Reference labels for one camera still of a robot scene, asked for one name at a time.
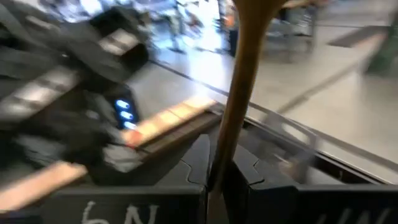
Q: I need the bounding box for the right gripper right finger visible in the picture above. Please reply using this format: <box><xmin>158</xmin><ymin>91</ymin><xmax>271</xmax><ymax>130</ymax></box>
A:
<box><xmin>225</xmin><ymin>144</ymin><xmax>297</xmax><ymax>200</ymax></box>

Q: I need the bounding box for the gold spoon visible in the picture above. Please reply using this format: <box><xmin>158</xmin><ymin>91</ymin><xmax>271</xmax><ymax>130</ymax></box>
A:
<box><xmin>206</xmin><ymin>0</ymin><xmax>290</xmax><ymax>224</ymax></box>

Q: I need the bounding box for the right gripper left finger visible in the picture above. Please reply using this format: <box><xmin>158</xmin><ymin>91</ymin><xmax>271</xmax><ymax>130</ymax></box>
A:
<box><xmin>157</xmin><ymin>134</ymin><xmax>213</xmax><ymax>188</ymax></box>

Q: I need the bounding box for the gray translucent bin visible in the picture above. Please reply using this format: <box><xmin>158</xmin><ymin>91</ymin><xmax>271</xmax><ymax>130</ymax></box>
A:
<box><xmin>241</xmin><ymin>111</ymin><xmax>322</xmax><ymax>186</ymax></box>

